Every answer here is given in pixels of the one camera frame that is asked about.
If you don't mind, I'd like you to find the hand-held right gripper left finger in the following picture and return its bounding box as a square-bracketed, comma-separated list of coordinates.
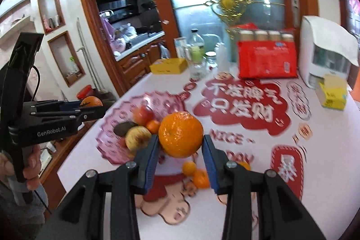
[49, 134, 161, 240]

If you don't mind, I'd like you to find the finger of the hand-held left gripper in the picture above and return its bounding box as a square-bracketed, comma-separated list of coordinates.
[30, 99, 83, 113]
[31, 106, 105, 131]

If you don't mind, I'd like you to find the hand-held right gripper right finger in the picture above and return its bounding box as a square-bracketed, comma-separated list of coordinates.
[202, 134, 328, 240]

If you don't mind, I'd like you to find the yellow pear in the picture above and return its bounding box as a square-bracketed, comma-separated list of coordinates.
[125, 126, 152, 151]

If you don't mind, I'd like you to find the dark green avocado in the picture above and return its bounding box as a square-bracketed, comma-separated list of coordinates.
[113, 121, 138, 137]

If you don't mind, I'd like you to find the large orange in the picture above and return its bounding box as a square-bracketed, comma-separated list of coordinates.
[158, 111, 204, 159]

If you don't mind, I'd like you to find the red apple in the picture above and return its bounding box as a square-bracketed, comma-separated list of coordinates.
[133, 105, 155, 126]

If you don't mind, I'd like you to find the pink plastic fruit bowl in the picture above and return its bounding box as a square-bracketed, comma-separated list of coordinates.
[96, 91, 187, 164]

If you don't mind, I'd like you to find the person's left forearm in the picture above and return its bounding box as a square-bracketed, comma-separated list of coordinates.
[0, 181, 50, 240]

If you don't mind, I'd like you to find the person's left hand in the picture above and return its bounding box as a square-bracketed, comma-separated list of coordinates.
[0, 144, 43, 191]

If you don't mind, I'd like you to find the medium orange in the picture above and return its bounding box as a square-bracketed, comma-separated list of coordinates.
[193, 170, 211, 189]

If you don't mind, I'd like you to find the white vertical pipe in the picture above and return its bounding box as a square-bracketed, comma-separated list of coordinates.
[77, 25, 97, 89]

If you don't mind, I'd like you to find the wooden lower kitchen cabinet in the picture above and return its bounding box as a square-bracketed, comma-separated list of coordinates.
[115, 38, 169, 89]

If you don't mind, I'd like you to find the pink plastic bag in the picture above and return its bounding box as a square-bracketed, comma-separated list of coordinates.
[101, 18, 127, 52]

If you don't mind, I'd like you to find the yellow tissue box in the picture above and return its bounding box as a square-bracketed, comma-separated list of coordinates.
[149, 58, 188, 74]

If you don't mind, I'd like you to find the clear drinking glass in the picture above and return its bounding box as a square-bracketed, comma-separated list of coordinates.
[190, 58, 207, 80]

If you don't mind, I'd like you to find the clear plastic bag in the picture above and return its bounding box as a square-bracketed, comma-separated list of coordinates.
[159, 43, 172, 61]

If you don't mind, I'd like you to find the small glass jar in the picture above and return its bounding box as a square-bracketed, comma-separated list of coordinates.
[205, 51, 216, 69]

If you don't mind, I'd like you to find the white plastic bottle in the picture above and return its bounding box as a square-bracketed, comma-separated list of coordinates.
[215, 43, 230, 73]

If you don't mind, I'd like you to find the white and blue carton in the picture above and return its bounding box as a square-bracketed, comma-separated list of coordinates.
[174, 37, 187, 59]

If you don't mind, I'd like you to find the white printed tablecloth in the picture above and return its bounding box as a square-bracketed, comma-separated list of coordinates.
[58, 63, 360, 240]

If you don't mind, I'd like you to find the clear bottle with green label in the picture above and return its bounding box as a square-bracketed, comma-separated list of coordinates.
[188, 29, 206, 63]

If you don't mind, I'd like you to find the red pack of paper cups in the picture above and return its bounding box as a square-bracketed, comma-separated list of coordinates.
[229, 23, 299, 80]

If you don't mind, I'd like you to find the yellow tissue pack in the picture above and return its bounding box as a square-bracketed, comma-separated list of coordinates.
[315, 74, 349, 110]

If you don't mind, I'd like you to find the white countertop appliance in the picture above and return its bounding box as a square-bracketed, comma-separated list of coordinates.
[298, 15, 360, 89]

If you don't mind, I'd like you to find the white cloth cover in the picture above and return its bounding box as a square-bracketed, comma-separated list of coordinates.
[305, 16, 360, 66]

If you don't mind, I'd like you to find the black cable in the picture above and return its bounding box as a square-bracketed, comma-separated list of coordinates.
[31, 65, 40, 102]

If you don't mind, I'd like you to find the wall niche with plant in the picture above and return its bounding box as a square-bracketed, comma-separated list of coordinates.
[48, 31, 86, 87]

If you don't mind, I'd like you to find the wall niche with bottles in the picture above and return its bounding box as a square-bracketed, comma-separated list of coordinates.
[36, 0, 66, 35]

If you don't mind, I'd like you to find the silver door handle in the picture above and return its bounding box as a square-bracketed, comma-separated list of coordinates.
[290, 0, 299, 27]

